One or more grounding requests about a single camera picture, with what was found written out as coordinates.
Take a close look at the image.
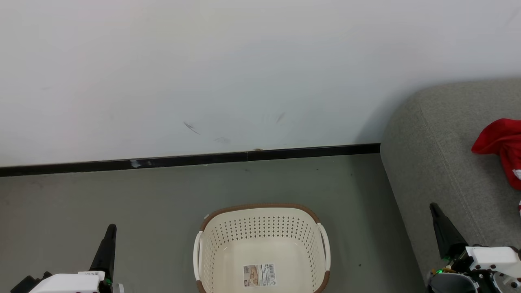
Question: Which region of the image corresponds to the cream perforated plastic laundry basket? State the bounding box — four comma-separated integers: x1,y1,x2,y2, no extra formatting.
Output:
193,203,331,293

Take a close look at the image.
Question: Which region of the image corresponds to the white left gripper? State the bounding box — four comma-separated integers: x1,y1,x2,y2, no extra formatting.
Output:
28,223,125,293

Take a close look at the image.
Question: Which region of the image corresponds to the grey fabric sofa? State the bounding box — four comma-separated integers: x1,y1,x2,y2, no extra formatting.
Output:
380,79,521,293

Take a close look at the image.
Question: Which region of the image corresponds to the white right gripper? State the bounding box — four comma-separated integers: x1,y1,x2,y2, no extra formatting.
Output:
429,202,521,293

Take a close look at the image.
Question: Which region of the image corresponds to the paper product label sticker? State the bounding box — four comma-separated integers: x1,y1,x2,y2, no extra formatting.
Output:
243,263,277,288

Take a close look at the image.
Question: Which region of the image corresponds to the red clothing with white print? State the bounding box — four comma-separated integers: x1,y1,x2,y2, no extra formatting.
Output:
471,118,521,216

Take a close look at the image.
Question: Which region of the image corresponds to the black wall baseboard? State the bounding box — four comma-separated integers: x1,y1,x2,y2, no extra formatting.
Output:
0,142,381,177

